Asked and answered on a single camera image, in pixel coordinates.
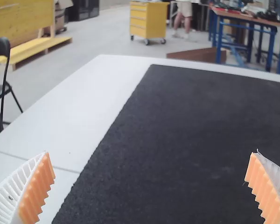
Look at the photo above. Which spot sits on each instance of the yellow wheeled tool cabinet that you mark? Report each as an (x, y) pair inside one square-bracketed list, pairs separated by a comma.
[(144, 23)]

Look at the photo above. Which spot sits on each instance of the brown wooden board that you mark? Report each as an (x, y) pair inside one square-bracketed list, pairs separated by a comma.
[(196, 54)]

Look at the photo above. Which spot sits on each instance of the person's legs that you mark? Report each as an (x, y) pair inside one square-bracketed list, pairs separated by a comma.
[(187, 23)]

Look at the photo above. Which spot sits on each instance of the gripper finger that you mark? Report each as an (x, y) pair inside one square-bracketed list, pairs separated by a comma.
[(270, 193), (11, 198)]

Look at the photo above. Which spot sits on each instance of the yellow wooden stand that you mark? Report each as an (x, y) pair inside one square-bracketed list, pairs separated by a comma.
[(21, 21)]

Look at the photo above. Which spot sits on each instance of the black folding chair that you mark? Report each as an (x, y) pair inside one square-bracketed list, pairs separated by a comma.
[(0, 44)]

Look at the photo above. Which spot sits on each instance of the black mat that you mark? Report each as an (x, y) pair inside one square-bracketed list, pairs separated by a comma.
[(177, 140)]

